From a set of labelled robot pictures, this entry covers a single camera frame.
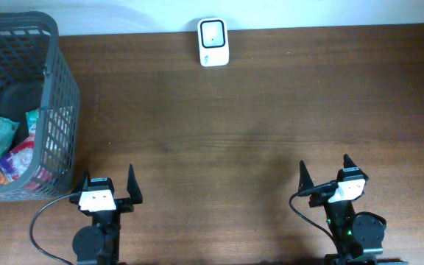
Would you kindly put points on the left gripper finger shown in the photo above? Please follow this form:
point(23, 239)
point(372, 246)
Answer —
point(133, 188)
point(83, 182)

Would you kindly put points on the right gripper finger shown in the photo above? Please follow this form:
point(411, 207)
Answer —
point(348, 162)
point(305, 182)

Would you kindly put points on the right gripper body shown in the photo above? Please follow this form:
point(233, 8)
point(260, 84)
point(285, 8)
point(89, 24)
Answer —
point(319, 199)

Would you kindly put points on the red floral tissue pack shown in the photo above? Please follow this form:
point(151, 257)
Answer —
point(17, 161)

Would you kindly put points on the green white tissue pocket pack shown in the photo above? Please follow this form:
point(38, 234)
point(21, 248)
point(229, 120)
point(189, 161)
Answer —
point(32, 120)

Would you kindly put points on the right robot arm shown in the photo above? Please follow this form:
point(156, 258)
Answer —
point(357, 237)

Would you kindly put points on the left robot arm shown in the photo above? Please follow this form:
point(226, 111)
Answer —
point(99, 242)

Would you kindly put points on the white barcode scanner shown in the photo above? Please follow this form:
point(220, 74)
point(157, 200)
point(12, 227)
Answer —
point(213, 42)

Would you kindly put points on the grey plastic mesh basket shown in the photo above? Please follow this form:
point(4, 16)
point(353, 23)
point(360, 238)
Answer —
point(35, 75)

